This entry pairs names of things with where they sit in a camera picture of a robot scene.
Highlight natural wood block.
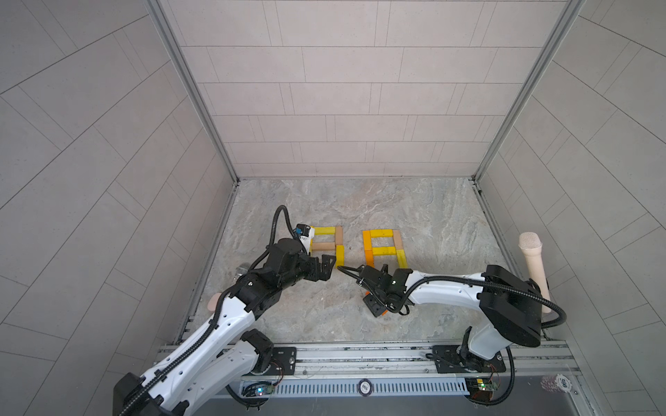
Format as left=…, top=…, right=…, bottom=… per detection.
left=335, top=225, right=343, bottom=246
left=393, top=230, right=404, bottom=251
left=310, top=242, right=336, bottom=251

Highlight yellow block pair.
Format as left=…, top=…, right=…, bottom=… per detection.
left=372, top=246, right=397, bottom=257
left=369, top=229, right=394, bottom=239

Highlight orange block small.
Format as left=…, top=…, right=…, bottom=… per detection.
left=362, top=231, right=372, bottom=252

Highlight yellow block bottom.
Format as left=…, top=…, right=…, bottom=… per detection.
left=336, top=244, right=345, bottom=266

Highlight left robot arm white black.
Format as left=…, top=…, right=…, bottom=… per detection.
left=112, top=239, right=336, bottom=415

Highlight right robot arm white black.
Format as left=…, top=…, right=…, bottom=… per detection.
left=338, top=265, right=567, bottom=372

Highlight pink round disc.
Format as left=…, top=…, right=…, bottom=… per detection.
left=206, top=292, right=221, bottom=312

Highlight left circuit board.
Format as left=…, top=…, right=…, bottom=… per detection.
left=242, top=381, right=277, bottom=398

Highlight circuit board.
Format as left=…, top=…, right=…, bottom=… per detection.
left=242, top=381, right=277, bottom=398
left=465, top=378, right=500, bottom=402

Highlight right circuit board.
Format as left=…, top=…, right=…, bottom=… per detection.
left=465, top=378, right=500, bottom=402

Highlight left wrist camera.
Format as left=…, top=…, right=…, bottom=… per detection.
left=294, top=224, right=316, bottom=255

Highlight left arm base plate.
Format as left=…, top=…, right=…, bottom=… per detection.
left=262, top=347, right=298, bottom=376

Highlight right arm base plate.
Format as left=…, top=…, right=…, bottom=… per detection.
left=426, top=345, right=506, bottom=374

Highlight beige cylinder post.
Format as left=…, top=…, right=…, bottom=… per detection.
left=519, top=232, right=551, bottom=301

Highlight aluminium rail frame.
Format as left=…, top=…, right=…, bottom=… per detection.
left=208, top=341, right=592, bottom=414

